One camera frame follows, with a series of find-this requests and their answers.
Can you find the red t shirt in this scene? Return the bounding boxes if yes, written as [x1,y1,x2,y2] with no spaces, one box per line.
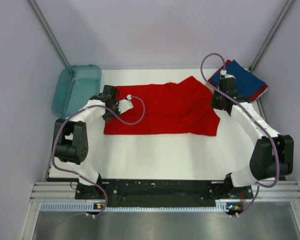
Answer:
[207,60,268,102]
[104,76,220,137]

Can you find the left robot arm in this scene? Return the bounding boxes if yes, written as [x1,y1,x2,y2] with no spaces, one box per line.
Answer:
[51,85,120,199]

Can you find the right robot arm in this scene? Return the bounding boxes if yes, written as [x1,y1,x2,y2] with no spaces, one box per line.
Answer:
[210,71,294,198]

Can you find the folded red t shirt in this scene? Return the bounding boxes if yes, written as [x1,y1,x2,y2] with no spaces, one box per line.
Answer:
[207,60,268,102]

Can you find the folded blue t shirt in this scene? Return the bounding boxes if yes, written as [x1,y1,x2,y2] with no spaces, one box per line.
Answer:
[208,59,266,101]

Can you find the teal plastic bin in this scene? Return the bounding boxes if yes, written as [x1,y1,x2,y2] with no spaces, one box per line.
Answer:
[51,64,102,119]

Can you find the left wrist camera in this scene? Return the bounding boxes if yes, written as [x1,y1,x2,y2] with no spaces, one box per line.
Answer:
[117,94,134,115]

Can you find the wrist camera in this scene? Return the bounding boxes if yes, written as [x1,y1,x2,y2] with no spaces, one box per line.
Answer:
[220,69,236,79]
[117,94,134,115]

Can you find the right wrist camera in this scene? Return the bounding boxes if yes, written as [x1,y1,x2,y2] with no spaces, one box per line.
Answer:
[220,69,236,79]

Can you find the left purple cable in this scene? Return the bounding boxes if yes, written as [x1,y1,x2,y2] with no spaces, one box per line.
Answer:
[50,95,146,220]

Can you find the purple cable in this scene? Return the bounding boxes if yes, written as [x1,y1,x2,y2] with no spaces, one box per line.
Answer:
[50,95,146,220]
[200,52,282,218]

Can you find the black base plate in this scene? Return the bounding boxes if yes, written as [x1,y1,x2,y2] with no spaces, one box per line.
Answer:
[75,178,253,207]

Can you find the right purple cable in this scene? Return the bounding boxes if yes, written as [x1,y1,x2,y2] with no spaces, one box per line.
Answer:
[200,52,282,218]

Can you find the left aluminium frame post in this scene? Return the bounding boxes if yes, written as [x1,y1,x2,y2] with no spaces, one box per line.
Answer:
[27,0,70,68]

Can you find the aluminium frame post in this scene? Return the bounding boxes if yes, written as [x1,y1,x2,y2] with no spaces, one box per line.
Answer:
[248,0,296,73]
[27,0,70,68]

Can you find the grey cable duct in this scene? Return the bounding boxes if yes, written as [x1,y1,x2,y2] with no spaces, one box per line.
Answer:
[40,201,243,214]

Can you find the right aluminium frame post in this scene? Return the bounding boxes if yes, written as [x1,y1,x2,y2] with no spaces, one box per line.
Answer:
[248,0,296,73]

